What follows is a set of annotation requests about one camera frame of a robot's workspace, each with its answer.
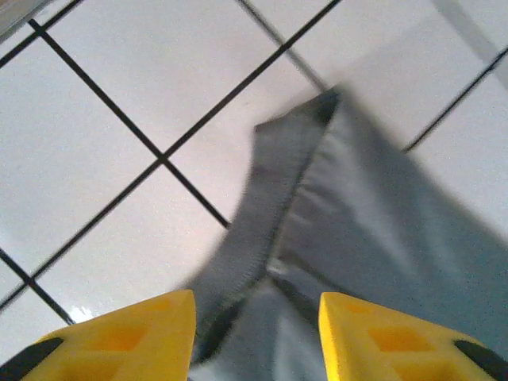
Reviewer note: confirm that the grey t-shirt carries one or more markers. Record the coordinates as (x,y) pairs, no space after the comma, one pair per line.
(357,218)

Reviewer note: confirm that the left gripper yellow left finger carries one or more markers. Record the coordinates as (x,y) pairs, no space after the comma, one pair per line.
(119,341)

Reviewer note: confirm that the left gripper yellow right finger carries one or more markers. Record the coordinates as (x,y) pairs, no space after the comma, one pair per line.
(397,345)

